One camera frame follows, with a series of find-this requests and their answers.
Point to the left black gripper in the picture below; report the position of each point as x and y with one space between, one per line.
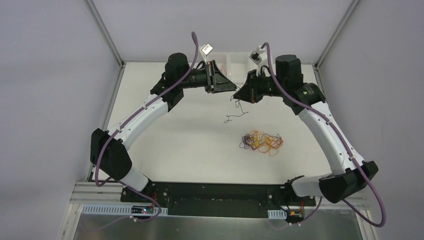
212 77

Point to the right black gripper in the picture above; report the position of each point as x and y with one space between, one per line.
253 86

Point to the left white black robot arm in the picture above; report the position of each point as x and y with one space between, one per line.
109 148

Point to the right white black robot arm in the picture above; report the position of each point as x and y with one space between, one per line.
349 170

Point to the white three-compartment tray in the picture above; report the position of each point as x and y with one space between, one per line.
235 65

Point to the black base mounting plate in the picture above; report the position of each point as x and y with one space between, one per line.
218 199

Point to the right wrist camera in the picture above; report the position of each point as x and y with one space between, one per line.
258 56

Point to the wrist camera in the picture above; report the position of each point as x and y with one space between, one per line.
258 56
206 49

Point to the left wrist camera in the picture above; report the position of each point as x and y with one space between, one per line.
206 49

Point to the right white slotted cable duct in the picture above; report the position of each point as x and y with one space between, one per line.
277 214

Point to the white slotted cable duct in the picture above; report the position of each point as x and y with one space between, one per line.
277 214
123 210

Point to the aluminium frame rail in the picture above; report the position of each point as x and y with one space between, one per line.
110 193

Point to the left white slotted cable duct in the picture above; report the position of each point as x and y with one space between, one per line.
123 210

